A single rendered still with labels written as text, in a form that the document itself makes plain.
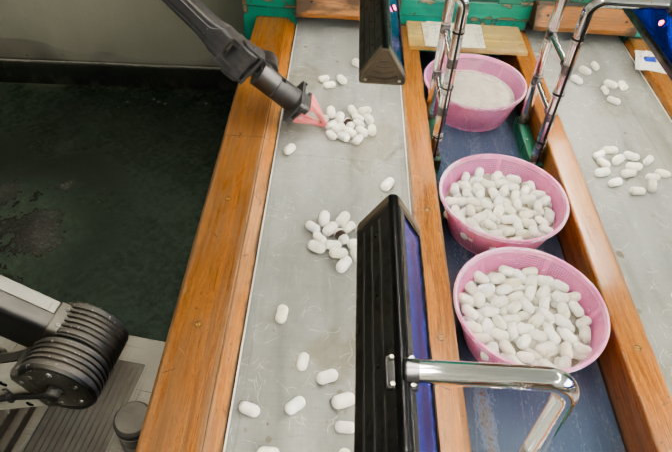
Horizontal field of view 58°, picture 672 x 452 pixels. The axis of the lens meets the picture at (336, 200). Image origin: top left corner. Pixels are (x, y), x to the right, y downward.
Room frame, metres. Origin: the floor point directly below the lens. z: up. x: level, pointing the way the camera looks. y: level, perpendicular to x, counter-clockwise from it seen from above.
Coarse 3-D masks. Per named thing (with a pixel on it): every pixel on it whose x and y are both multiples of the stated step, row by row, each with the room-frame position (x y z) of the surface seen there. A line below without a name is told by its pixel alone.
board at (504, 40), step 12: (408, 24) 1.64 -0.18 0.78; (420, 24) 1.64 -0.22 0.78; (408, 36) 1.57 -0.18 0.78; (420, 36) 1.57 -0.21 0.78; (492, 36) 1.60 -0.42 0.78; (504, 36) 1.60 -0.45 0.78; (516, 36) 1.60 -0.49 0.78; (420, 48) 1.51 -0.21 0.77; (432, 48) 1.51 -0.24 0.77; (468, 48) 1.52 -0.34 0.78; (480, 48) 1.52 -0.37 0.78; (492, 48) 1.53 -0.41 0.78; (504, 48) 1.53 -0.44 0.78; (516, 48) 1.53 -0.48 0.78
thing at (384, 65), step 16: (368, 0) 1.12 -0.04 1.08; (384, 0) 1.06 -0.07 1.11; (368, 16) 1.06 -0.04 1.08; (384, 16) 1.00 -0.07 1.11; (368, 32) 0.99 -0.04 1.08; (384, 32) 0.94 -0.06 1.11; (400, 32) 1.04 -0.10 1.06; (368, 48) 0.94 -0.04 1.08; (384, 48) 0.89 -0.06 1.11; (400, 48) 0.97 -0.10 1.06; (368, 64) 0.89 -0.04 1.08; (384, 64) 0.89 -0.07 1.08; (400, 64) 0.90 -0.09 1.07; (368, 80) 0.89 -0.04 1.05; (384, 80) 0.89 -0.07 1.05; (400, 80) 0.89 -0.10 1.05
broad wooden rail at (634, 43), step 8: (632, 40) 1.65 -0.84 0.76; (640, 40) 1.65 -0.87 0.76; (632, 48) 1.61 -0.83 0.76; (640, 48) 1.60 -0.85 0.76; (648, 48) 1.60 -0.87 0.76; (632, 56) 1.59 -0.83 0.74; (648, 72) 1.48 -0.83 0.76; (656, 72) 1.47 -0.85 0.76; (648, 80) 1.46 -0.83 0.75; (656, 80) 1.43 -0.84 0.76; (664, 80) 1.43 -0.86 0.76; (656, 88) 1.40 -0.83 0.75; (664, 88) 1.39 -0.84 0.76; (664, 96) 1.36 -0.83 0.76; (664, 104) 1.34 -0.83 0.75
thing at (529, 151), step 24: (600, 0) 1.11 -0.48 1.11; (624, 0) 1.11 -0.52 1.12; (648, 0) 1.12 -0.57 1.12; (552, 24) 1.26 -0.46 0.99; (576, 24) 1.12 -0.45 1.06; (576, 48) 1.11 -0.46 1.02; (528, 96) 1.27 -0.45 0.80; (552, 96) 1.12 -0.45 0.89; (528, 120) 1.27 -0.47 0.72; (552, 120) 1.10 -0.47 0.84; (528, 144) 1.18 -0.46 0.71
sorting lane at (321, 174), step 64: (320, 64) 1.45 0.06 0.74; (320, 128) 1.16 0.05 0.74; (384, 128) 1.17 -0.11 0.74; (320, 192) 0.93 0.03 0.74; (384, 192) 0.95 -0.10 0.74; (320, 256) 0.76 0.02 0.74; (256, 320) 0.60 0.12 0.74; (320, 320) 0.61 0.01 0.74; (256, 384) 0.48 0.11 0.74; (320, 384) 0.49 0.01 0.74; (256, 448) 0.38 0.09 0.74; (320, 448) 0.39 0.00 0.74
